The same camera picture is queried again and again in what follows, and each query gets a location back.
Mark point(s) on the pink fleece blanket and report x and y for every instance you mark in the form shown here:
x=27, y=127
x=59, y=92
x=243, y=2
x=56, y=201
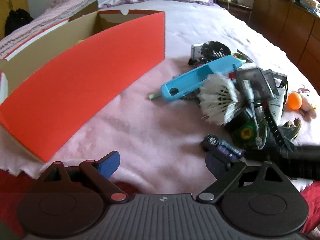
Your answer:
x=150, y=142

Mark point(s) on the purple toy car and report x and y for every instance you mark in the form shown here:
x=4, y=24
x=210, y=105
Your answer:
x=220, y=146

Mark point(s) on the green pen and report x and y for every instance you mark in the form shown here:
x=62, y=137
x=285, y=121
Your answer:
x=153, y=96

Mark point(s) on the silver metal box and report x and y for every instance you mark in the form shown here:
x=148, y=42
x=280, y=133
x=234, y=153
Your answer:
x=197, y=50

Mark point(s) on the green spinning top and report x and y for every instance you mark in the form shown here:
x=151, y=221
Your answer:
x=246, y=132

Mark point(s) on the wooden nightstand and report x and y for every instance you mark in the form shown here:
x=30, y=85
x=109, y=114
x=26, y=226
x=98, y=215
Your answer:
x=235, y=5

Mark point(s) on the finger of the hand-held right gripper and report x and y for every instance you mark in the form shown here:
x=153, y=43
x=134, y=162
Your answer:
x=305, y=162

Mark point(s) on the red cardboard box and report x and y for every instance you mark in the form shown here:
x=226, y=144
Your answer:
x=87, y=80

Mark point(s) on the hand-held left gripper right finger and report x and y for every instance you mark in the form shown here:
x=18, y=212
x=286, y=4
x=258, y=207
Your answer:
x=215, y=166

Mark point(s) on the white feather shuttlecock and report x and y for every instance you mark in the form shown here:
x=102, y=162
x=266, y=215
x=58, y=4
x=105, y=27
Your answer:
x=220, y=97

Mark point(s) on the black backpack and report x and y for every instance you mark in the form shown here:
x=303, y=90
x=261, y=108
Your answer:
x=17, y=21

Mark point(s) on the pink folded quilt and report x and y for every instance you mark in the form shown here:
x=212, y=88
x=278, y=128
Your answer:
x=50, y=10

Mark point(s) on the plain orange ping-pong ball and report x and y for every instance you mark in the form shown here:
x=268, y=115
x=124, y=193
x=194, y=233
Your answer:
x=295, y=100

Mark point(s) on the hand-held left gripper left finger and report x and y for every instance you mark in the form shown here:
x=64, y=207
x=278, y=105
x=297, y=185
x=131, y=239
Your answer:
x=110, y=163

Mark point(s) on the grey flat card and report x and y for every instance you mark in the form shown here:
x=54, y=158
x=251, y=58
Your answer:
x=244, y=55

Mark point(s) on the wooden dresser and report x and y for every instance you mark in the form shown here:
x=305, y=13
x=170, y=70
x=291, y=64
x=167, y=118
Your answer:
x=287, y=22

